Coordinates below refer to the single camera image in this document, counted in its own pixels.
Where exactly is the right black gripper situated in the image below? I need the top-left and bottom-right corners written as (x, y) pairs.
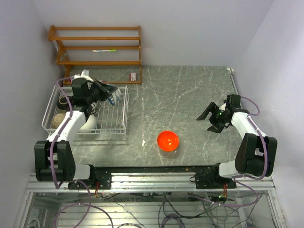
top-left (197, 102), bottom-right (229, 133)

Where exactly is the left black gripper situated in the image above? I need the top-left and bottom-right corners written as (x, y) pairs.
top-left (86, 78), bottom-right (118, 104)

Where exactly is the blue floral bowl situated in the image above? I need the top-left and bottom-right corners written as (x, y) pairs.
top-left (108, 85), bottom-right (121, 106)

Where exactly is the plain white bowl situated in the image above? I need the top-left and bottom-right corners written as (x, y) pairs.
top-left (78, 114), bottom-right (97, 133)

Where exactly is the brown patterned bowl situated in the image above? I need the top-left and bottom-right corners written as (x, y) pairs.
top-left (57, 96), bottom-right (69, 113)

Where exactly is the black bowl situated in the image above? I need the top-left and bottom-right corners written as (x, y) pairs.
top-left (51, 113), bottom-right (66, 129)

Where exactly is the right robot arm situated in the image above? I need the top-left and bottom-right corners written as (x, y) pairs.
top-left (190, 94), bottom-right (277, 190)

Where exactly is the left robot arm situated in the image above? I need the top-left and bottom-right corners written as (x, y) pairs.
top-left (34, 76), bottom-right (121, 190)

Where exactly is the red white small box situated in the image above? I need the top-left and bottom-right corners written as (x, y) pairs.
top-left (130, 72), bottom-right (137, 82)

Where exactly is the green white pen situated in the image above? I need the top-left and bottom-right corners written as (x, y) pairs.
top-left (92, 49), bottom-right (116, 53)

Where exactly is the orange bowl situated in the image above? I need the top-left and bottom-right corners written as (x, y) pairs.
top-left (156, 131), bottom-right (179, 152)

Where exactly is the white wire dish rack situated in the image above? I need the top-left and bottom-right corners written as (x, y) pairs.
top-left (42, 86), bottom-right (129, 135)

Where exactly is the aluminium mounting rail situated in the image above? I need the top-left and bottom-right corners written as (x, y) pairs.
top-left (23, 171), bottom-right (276, 193)

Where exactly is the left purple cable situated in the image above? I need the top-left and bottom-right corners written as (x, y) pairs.
top-left (49, 76), bottom-right (114, 228)

